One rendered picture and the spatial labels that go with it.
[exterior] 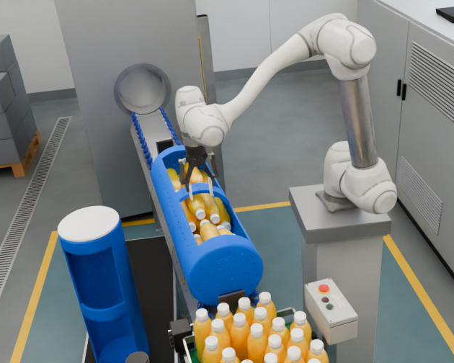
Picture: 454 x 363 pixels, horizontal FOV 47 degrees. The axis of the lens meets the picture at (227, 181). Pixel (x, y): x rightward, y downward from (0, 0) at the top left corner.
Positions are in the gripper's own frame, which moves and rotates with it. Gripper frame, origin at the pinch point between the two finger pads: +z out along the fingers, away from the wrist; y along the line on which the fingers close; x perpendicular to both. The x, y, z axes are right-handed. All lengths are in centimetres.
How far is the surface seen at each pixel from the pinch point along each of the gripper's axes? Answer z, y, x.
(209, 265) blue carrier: 16.0, 4.8, 25.4
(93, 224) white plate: 28, 44, -38
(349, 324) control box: 25, -32, 61
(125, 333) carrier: 114, 43, -54
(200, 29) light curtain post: -32, -32, -116
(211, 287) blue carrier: 25.8, 5.1, 26.1
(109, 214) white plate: 28, 36, -43
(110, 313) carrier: 72, 46, -27
